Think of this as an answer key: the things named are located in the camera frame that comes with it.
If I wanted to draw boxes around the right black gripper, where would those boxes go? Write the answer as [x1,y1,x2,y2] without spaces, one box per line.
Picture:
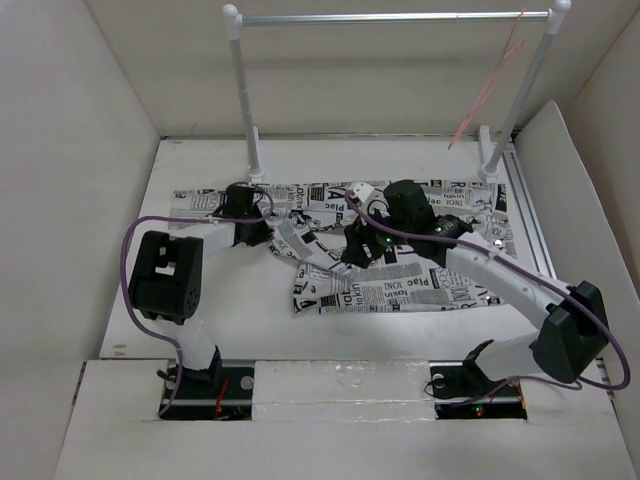
[340,199,414,268]

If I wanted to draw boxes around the newspaper print trousers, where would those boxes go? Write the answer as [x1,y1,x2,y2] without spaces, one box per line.
[170,179,516,314]

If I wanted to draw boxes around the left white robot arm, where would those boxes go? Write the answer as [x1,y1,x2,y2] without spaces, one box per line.
[120,182,275,397]

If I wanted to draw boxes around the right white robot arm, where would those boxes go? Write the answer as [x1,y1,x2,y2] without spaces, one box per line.
[342,180,609,394]

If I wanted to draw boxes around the white garment rack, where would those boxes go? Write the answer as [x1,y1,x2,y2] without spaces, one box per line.
[221,1,572,182]

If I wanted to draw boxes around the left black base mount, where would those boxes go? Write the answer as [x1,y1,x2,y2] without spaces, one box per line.
[157,351,256,422]

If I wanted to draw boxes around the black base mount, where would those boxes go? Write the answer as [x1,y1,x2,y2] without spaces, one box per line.
[157,351,256,422]
[423,340,527,420]

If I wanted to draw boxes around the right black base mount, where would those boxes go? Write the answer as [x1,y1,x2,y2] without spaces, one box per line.
[423,340,527,420]

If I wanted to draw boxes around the pink wire hanger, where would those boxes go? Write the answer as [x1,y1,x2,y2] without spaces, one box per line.
[447,9,526,150]

